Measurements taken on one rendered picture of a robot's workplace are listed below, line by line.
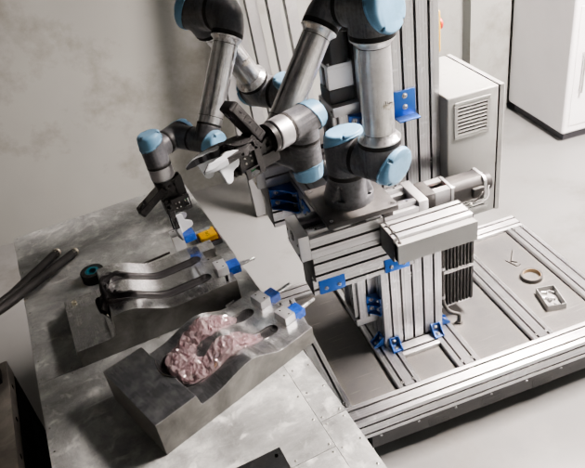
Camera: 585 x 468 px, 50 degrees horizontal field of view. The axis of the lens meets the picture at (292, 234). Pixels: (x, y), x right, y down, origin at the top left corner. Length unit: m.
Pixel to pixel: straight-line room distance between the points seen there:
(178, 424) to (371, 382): 1.05
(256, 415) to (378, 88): 0.88
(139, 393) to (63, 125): 2.61
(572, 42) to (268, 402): 3.11
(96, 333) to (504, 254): 1.88
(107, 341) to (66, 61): 2.29
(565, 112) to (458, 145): 2.28
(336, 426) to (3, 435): 0.89
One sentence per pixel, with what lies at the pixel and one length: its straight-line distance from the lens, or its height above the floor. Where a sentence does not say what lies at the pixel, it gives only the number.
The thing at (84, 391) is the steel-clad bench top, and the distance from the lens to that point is 1.89.
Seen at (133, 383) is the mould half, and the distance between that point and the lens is 1.69.
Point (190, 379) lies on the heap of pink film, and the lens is 1.68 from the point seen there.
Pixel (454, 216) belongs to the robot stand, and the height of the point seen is 0.96.
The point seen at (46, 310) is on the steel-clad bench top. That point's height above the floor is 0.80.
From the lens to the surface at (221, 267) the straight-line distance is 1.95.
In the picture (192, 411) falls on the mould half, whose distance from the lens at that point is 1.62.
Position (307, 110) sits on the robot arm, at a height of 1.46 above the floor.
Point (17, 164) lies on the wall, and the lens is 4.15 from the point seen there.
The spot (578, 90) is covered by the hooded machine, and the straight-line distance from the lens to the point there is 4.36.
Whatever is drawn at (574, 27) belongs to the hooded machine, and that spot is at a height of 0.75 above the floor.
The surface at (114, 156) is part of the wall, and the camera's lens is 4.13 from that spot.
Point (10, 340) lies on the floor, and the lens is 3.58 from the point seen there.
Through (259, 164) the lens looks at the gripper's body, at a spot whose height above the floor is 1.41.
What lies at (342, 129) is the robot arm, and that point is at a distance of 1.84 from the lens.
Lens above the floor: 2.06
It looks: 34 degrees down
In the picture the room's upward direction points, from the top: 10 degrees counter-clockwise
